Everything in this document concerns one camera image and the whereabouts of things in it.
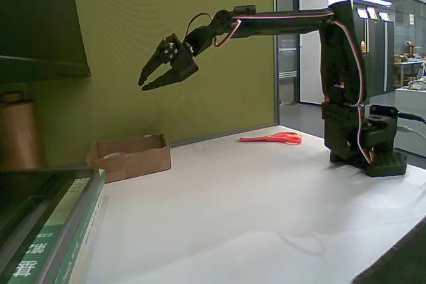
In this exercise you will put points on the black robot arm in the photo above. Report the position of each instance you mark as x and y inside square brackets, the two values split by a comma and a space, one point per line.
[339, 64]

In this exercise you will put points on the brown cardboard box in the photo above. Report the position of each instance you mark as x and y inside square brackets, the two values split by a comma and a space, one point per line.
[139, 164]

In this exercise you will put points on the brown paper roll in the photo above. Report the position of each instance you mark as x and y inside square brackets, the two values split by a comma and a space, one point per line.
[20, 134]

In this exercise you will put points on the olive green partition panel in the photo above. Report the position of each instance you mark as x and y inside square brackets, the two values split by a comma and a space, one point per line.
[133, 4]

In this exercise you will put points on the orange scissors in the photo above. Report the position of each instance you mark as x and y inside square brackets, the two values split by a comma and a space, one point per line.
[283, 137]

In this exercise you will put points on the dark green metal shelf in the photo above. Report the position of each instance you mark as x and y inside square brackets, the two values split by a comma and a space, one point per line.
[33, 14]

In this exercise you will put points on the green books stack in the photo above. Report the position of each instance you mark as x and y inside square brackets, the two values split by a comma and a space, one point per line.
[20, 191]

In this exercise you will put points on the orange bottle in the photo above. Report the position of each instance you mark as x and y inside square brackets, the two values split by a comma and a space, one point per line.
[363, 47]

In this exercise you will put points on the green book with white characters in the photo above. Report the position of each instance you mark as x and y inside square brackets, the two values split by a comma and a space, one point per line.
[50, 227]

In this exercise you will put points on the green spined book white pages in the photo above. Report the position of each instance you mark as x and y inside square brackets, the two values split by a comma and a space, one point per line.
[75, 250]

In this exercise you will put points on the cluttered background desk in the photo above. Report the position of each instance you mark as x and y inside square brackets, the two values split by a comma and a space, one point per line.
[411, 61]

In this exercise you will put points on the white paper notice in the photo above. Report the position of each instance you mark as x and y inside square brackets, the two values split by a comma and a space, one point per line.
[411, 19]

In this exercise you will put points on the glass door with metal frame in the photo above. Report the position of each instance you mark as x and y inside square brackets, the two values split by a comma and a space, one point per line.
[287, 74]

